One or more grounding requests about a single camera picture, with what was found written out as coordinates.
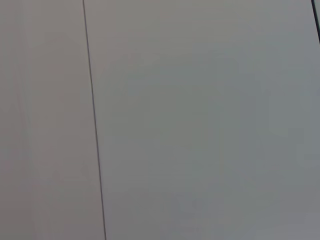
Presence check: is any black vertical wall strip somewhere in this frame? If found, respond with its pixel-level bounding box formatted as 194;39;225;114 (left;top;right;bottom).
310;0;320;45

